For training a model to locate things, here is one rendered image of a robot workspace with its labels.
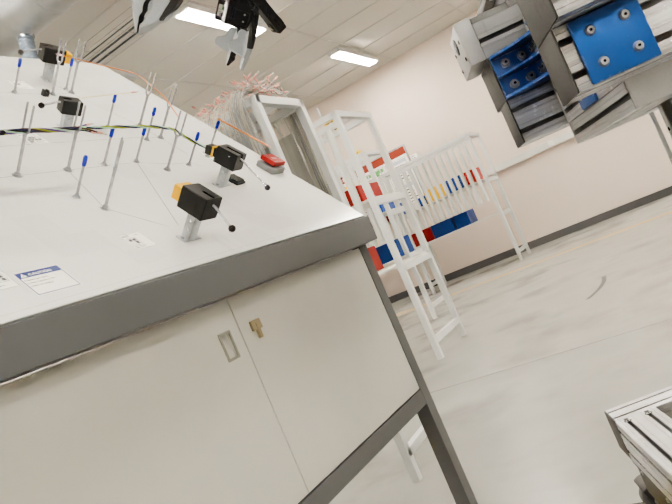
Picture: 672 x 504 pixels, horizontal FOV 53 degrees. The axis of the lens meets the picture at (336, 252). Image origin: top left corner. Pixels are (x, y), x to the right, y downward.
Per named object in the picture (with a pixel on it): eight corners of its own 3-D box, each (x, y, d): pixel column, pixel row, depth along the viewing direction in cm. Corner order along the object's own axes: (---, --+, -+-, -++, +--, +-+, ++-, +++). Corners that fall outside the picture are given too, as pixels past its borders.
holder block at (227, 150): (232, 171, 152) (237, 155, 151) (212, 161, 153) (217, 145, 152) (241, 169, 156) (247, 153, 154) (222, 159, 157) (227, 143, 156)
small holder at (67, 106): (30, 121, 148) (36, 90, 145) (71, 126, 154) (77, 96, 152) (37, 129, 145) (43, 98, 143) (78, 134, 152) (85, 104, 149)
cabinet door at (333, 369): (422, 387, 171) (361, 246, 172) (313, 492, 124) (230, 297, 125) (413, 390, 172) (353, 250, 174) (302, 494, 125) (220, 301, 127)
